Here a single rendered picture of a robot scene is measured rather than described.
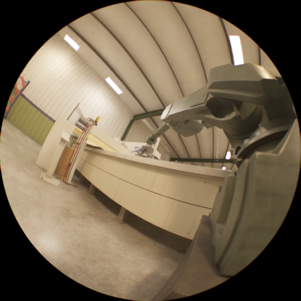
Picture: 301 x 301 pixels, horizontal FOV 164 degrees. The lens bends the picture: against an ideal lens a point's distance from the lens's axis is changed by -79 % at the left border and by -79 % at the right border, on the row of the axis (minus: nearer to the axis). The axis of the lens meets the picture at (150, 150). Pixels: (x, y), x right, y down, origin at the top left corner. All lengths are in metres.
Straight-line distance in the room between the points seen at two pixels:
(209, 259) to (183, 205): 0.75
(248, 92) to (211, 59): 5.29
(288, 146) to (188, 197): 0.80
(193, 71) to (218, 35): 2.36
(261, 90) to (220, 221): 0.34
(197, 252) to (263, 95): 0.35
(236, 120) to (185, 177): 0.61
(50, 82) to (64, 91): 1.07
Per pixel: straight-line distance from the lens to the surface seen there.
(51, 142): 2.22
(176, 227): 0.91
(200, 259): 0.15
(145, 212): 1.01
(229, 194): 0.30
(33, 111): 6.40
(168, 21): 5.40
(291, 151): 0.15
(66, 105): 6.44
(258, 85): 0.32
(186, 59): 5.55
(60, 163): 2.46
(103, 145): 2.11
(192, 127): 1.27
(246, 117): 0.51
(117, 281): 0.70
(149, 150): 2.01
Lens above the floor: 0.57
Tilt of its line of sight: 19 degrees up
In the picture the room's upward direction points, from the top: 21 degrees clockwise
